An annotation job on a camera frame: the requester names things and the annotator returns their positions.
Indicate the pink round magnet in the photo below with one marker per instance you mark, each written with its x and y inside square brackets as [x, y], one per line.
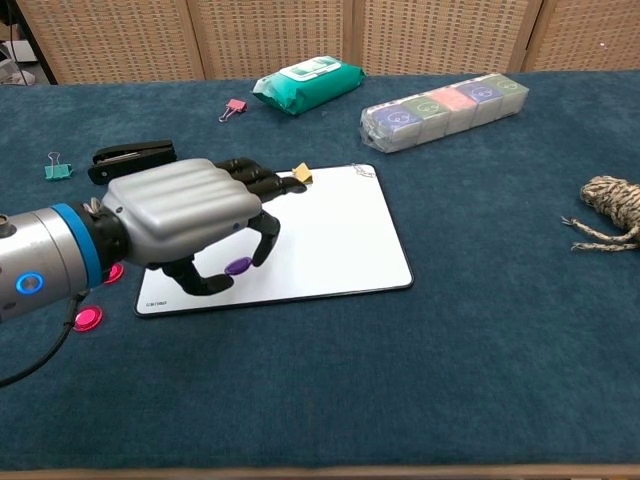
[87, 318]
[116, 272]

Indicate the purple round magnet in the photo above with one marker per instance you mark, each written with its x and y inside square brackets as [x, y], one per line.
[237, 266]

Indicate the green wet wipes pack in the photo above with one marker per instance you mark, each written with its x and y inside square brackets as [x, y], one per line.
[305, 87]

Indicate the woven wooden folding screen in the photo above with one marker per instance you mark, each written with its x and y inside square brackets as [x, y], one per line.
[275, 35]

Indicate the teal binder clip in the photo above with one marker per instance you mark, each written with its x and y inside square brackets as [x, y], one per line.
[57, 171]

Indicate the white magnetic board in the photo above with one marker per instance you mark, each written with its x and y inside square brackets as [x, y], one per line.
[325, 240]

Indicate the black stapler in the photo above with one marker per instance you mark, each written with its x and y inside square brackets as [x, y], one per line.
[150, 150]

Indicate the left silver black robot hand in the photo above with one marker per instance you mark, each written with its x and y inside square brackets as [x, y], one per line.
[180, 210]

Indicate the yellow binder clip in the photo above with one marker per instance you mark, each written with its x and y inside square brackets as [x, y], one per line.
[302, 172]

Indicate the pink binder clip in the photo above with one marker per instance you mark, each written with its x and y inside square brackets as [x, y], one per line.
[236, 105]

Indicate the silver paper clips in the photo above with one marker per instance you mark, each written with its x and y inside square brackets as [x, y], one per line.
[361, 170]

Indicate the blue felt table cloth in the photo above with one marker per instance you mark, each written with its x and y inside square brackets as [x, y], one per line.
[450, 325]

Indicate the wrapped tissue multipack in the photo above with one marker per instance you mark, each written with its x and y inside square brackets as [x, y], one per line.
[440, 112]

